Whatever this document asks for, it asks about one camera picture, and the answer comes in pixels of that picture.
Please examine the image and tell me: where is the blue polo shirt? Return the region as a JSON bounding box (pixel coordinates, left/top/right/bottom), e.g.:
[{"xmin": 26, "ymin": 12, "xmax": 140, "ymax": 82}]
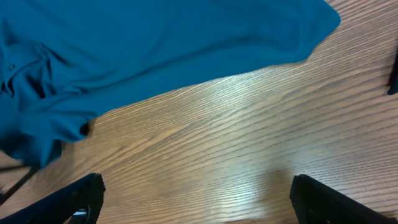
[{"xmin": 1, "ymin": 0, "xmax": 340, "ymax": 167}]

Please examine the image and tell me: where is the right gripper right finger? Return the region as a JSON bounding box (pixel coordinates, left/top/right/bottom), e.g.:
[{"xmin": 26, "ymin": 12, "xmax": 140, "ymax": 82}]
[{"xmin": 289, "ymin": 174, "xmax": 397, "ymax": 224}]

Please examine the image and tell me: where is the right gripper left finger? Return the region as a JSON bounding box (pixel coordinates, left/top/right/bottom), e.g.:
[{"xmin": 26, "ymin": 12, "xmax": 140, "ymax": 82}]
[{"xmin": 1, "ymin": 173, "xmax": 106, "ymax": 224}]

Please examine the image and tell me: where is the dark navy garment pile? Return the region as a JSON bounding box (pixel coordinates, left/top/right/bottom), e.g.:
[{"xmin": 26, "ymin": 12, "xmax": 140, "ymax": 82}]
[{"xmin": 387, "ymin": 52, "xmax": 398, "ymax": 95}]

